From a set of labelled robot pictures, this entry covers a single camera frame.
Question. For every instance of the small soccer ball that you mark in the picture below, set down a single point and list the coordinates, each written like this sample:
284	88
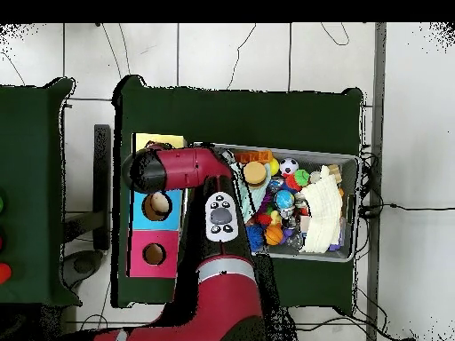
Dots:
288	167

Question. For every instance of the clear mesh bin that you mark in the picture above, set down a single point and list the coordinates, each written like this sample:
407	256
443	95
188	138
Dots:
312	157

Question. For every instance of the dark green table cloth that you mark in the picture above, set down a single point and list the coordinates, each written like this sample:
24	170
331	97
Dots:
28	177
249	117

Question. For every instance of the tan toy burger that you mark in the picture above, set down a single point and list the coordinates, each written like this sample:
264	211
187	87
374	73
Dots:
254	173

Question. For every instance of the wooden box with three holes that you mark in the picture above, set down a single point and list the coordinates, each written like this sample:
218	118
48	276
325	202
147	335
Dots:
167	245

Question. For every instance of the black flat stand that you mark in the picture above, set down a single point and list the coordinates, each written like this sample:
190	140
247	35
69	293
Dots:
102	152

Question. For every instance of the blue spiky ball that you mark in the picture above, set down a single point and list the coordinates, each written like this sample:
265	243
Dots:
256	238

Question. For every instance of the small orange basketball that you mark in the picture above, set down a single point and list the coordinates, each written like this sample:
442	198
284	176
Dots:
273	235

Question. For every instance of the orange plastic block toy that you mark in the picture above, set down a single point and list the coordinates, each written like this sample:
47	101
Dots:
254	156

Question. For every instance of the blue globe ball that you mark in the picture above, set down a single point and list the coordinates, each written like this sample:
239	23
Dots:
284	199

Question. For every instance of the red round object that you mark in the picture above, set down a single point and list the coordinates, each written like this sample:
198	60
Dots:
4	273

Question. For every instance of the grey round base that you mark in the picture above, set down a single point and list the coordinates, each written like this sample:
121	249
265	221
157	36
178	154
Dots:
81	266

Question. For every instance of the cream white cloth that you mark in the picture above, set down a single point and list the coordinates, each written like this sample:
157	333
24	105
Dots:
323	213

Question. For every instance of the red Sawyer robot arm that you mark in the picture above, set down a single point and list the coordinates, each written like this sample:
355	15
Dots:
220	302

